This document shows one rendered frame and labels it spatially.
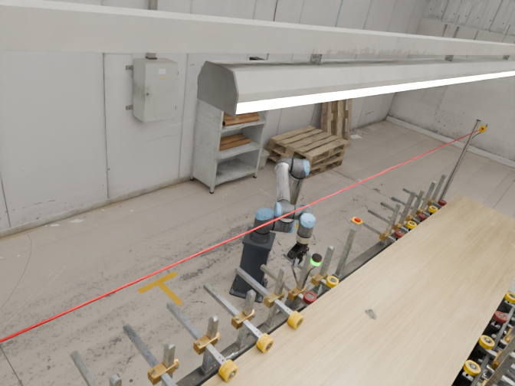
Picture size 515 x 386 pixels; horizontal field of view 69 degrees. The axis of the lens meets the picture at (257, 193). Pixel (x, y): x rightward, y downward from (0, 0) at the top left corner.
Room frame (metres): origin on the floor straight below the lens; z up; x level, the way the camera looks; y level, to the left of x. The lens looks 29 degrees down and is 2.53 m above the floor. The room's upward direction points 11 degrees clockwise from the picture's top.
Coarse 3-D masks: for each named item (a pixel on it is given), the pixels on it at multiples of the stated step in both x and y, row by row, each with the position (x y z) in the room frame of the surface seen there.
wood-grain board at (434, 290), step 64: (384, 256) 2.33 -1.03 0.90; (448, 256) 2.50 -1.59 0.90; (512, 256) 2.69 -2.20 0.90; (320, 320) 1.57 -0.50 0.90; (384, 320) 1.67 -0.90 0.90; (448, 320) 1.78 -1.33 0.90; (256, 384) 1.10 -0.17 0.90; (320, 384) 1.17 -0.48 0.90; (384, 384) 1.23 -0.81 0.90; (448, 384) 1.31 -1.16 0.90
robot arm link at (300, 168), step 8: (296, 160) 2.55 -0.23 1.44; (304, 160) 2.58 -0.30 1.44; (296, 168) 2.52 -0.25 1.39; (304, 168) 2.52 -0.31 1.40; (296, 176) 2.53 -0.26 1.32; (304, 176) 2.55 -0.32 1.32; (296, 184) 2.55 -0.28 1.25; (296, 192) 2.57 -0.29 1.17; (296, 200) 2.59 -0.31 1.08; (280, 224) 2.62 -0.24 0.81; (288, 224) 2.62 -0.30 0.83; (288, 232) 2.63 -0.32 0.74
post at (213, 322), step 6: (210, 318) 1.26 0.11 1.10; (216, 318) 1.26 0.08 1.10; (210, 324) 1.26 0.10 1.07; (216, 324) 1.26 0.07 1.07; (210, 330) 1.25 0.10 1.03; (216, 330) 1.27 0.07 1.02; (210, 336) 1.25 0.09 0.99; (204, 354) 1.26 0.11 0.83; (204, 360) 1.26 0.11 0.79; (210, 360) 1.26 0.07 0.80; (204, 366) 1.25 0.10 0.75; (210, 366) 1.26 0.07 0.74
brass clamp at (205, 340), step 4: (204, 336) 1.26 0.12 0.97; (216, 336) 1.27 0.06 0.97; (220, 336) 1.29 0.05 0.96; (196, 340) 1.22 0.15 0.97; (200, 340) 1.23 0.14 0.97; (204, 340) 1.23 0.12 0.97; (208, 340) 1.24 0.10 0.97; (212, 340) 1.24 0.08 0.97; (216, 340) 1.26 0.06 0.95; (196, 344) 1.20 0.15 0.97; (204, 344) 1.21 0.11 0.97; (212, 344) 1.25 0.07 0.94; (196, 348) 1.20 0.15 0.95; (200, 348) 1.18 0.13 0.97; (204, 348) 1.20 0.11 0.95; (200, 352) 1.19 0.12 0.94
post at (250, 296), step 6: (252, 294) 1.44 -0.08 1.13; (246, 300) 1.45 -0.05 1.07; (252, 300) 1.45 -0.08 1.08; (246, 306) 1.45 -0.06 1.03; (252, 306) 1.46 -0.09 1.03; (246, 312) 1.44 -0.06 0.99; (240, 330) 1.45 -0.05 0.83; (246, 330) 1.45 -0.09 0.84; (240, 336) 1.45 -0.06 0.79; (246, 336) 1.46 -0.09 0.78; (240, 342) 1.44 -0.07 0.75
